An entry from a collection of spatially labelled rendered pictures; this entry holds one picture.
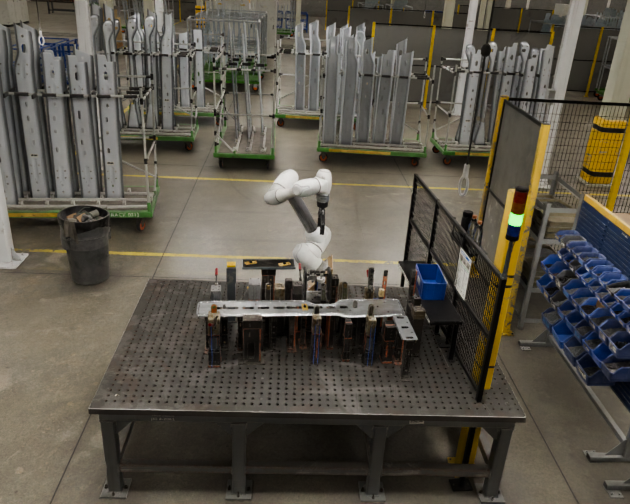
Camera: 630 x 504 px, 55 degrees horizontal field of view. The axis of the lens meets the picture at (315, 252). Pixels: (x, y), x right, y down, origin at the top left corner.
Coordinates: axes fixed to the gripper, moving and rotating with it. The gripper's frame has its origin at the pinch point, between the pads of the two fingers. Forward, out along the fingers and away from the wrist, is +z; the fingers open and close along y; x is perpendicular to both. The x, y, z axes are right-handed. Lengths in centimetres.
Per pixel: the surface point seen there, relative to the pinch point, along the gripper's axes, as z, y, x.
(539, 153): -30, -95, 194
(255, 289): 39, 13, -44
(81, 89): -17, -376, -239
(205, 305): 46, 21, -77
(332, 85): 17, -669, 102
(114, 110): 6, -375, -203
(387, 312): 46, 33, 44
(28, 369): 146, -51, -223
